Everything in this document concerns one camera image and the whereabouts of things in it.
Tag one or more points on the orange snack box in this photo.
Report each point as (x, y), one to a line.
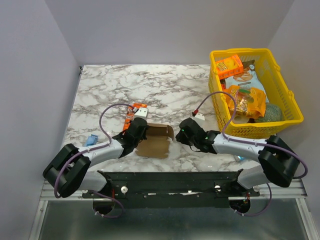
(229, 66)

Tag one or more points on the yellow plastic basket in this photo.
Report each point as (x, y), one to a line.
(277, 92)

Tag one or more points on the brown cardboard box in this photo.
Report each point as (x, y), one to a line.
(156, 145)

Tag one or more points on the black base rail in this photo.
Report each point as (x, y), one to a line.
(175, 189)

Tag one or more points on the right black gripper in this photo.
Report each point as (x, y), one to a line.
(186, 131)

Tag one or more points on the light blue snack bag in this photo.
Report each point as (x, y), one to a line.
(246, 80)

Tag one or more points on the small blue white packet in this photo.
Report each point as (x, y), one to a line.
(239, 158)

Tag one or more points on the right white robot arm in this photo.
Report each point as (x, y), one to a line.
(277, 165)

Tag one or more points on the green mesh sponge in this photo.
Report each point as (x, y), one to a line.
(273, 113)

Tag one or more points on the orange product box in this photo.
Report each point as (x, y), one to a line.
(130, 114)

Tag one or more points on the blue flat packet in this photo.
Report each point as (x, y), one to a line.
(91, 140)

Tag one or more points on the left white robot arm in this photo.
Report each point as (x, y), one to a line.
(68, 171)

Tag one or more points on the orange candy bag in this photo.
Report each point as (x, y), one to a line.
(250, 102)

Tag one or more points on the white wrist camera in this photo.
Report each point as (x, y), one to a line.
(199, 118)
(142, 113)

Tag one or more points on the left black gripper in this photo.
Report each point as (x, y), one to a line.
(144, 136)

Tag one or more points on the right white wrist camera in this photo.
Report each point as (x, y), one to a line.
(199, 118)

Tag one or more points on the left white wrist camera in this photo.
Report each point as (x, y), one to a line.
(142, 113)

